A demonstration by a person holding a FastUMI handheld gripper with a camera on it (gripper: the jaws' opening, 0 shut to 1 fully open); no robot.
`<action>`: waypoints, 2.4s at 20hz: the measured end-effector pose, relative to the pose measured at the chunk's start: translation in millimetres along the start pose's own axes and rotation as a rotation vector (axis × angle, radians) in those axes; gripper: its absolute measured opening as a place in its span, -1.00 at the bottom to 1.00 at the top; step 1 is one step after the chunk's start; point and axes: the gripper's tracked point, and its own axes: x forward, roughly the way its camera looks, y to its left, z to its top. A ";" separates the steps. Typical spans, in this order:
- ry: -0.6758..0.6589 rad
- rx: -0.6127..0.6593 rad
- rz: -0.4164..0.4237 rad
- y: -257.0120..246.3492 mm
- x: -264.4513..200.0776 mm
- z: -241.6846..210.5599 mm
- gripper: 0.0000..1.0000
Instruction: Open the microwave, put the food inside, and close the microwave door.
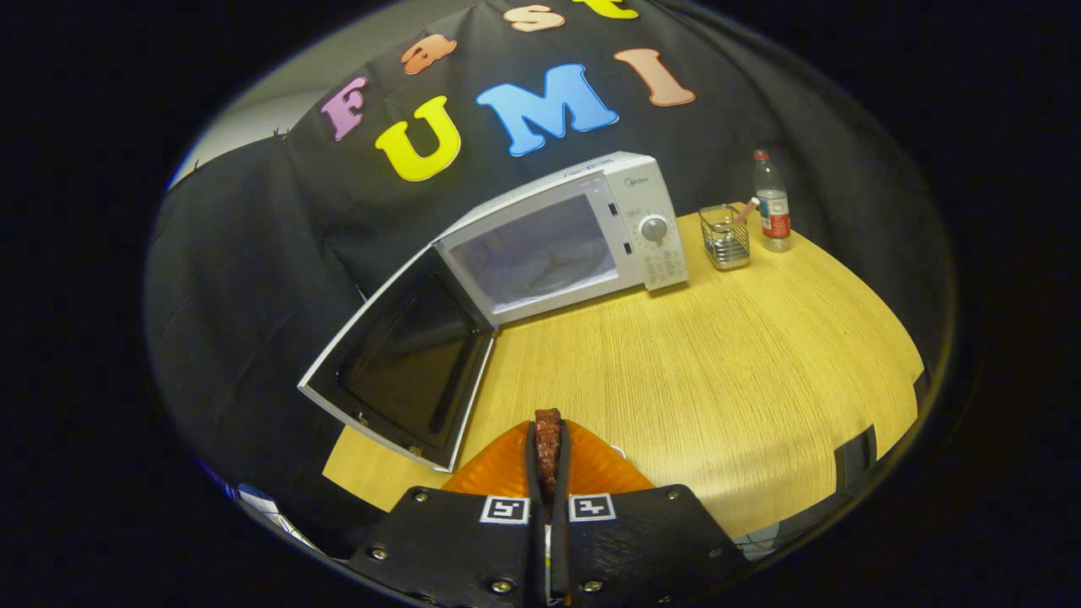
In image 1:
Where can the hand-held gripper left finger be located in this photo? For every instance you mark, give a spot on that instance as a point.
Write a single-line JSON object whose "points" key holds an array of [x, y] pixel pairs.
{"points": [[533, 473]]}

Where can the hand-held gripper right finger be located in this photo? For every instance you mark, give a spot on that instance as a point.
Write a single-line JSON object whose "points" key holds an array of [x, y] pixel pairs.
{"points": [[561, 485]]}

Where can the brown grilled meat piece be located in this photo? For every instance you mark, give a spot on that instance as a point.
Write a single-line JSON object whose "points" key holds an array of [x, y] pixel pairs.
{"points": [[548, 439]]}

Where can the white toaster oven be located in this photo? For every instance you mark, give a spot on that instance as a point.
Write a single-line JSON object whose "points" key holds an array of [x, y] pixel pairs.
{"points": [[540, 253]]}

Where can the black rectangular object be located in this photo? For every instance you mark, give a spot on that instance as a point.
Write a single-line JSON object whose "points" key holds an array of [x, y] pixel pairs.
{"points": [[857, 460]]}

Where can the red white striped straw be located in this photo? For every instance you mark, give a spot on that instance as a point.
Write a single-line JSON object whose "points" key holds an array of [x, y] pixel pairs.
{"points": [[747, 208]]}

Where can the clear plastic water bottle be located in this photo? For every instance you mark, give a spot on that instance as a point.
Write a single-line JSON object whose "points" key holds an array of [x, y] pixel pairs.
{"points": [[773, 211]]}

